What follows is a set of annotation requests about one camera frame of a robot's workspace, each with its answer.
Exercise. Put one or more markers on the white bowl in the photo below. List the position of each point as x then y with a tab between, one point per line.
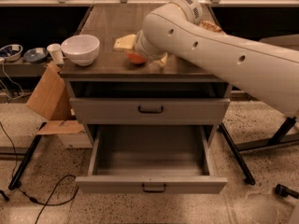
81	49

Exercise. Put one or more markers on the white paper cup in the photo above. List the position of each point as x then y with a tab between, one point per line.
56	53

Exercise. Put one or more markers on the red apple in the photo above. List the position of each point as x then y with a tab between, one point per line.
135	58

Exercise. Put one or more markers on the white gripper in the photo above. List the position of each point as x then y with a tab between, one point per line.
140	48

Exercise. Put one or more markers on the black table leg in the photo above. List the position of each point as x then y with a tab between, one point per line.
16	178
249	179

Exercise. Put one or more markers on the crumpled yellow chip bag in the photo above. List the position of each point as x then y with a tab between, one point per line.
211	26

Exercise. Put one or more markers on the black table leg right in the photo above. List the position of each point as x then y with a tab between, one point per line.
249	179

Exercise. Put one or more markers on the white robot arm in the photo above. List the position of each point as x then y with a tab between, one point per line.
268	73

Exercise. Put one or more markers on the black caster wheel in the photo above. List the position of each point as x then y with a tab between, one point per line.
284	191

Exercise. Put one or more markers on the open grey middle drawer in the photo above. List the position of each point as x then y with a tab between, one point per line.
151	159

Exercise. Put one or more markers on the blue patterned bowl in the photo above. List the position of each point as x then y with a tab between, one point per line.
11	53

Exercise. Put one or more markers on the grey drawer cabinet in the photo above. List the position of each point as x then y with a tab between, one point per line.
111	75

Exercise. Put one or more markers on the brown cardboard box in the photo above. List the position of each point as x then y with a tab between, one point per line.
50	100

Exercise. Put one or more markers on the closed grey upper drawer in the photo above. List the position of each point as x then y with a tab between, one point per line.
146	111

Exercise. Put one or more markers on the black table leg left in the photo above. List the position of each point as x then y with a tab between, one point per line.
16	178

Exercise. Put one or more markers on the small blue dish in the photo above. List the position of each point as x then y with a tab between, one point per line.
37	55

